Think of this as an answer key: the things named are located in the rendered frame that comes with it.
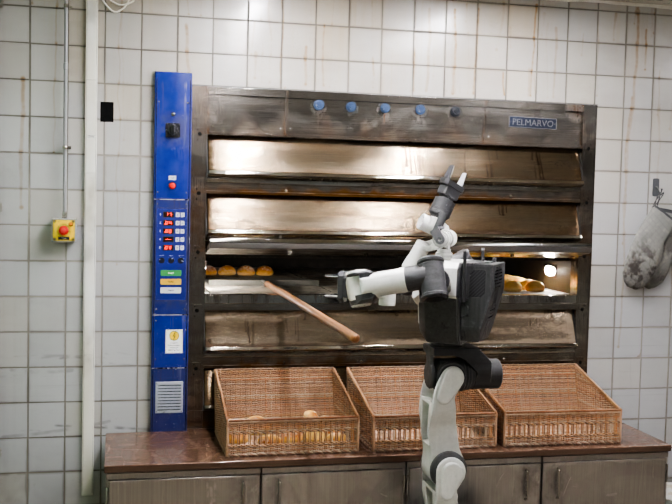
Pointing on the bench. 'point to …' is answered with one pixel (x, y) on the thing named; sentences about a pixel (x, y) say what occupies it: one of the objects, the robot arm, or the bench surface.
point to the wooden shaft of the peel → (315, 313)
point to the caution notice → (174, 341)
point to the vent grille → (169, 397)
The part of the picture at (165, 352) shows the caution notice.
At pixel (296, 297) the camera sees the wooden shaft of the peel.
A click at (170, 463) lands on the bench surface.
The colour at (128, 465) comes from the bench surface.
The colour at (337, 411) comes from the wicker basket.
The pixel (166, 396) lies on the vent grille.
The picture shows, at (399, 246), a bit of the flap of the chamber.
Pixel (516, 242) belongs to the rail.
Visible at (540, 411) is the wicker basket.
